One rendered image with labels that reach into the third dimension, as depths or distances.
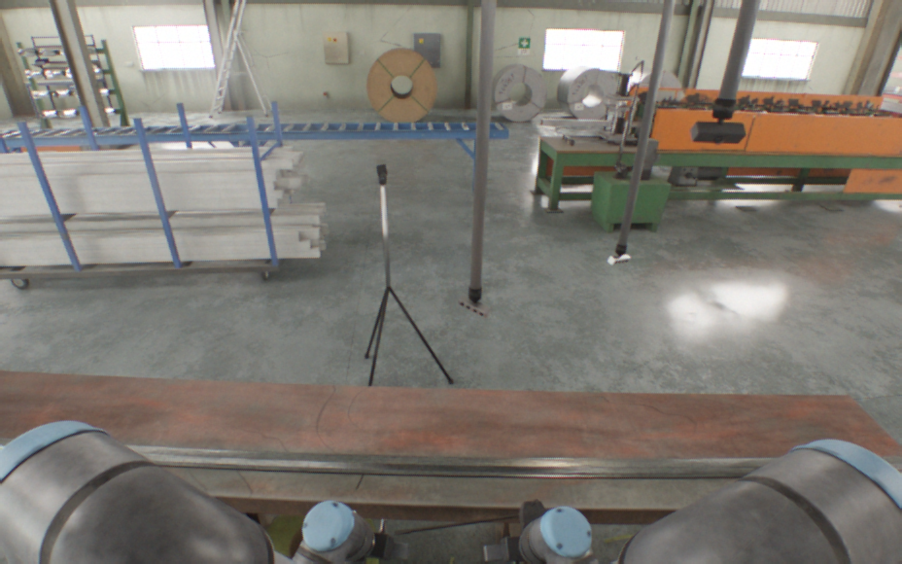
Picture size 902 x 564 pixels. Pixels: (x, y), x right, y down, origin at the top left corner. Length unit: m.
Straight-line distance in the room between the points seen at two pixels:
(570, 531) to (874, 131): 7.08
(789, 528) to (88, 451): 0.59
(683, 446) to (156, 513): 1.42
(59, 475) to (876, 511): 0.68
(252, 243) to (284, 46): 9.69
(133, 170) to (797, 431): 4.22
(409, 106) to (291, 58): 3.81
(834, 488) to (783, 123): 6.35
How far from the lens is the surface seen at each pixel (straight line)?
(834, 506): 0.51
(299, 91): 13.33
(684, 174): 6.44
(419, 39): 12.78
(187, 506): 0.48
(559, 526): 0.99
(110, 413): 1.86
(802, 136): 6.99
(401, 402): 1.59
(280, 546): 2.07
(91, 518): 0.48
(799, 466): 0.53
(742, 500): 0.48
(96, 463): 0.52
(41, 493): 0.52
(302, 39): 13.21
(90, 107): 8.68
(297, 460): 1.44
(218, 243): 4.11
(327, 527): 1.00
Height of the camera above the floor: 1.89
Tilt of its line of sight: 29 degrees down
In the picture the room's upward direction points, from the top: 1 degrees clockwise
